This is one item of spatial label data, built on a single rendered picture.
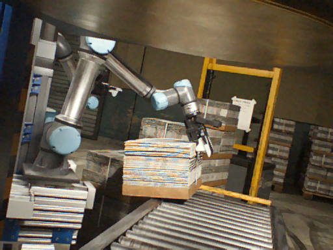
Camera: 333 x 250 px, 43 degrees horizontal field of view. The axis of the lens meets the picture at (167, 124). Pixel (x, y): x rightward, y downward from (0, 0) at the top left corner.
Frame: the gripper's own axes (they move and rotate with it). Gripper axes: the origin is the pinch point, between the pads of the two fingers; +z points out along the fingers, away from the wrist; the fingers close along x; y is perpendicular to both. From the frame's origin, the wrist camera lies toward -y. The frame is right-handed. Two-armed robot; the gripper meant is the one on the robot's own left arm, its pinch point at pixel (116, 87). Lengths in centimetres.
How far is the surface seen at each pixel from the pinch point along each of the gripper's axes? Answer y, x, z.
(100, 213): 70, 39, -19
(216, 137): 19, 28, 88
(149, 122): 19.4, 5.5, 34.0
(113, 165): 40, 37, -18
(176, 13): -30, 183, -155
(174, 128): 16.7, 25.9, 38.5
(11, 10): -26, 130, -144
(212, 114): 5, 11, 97
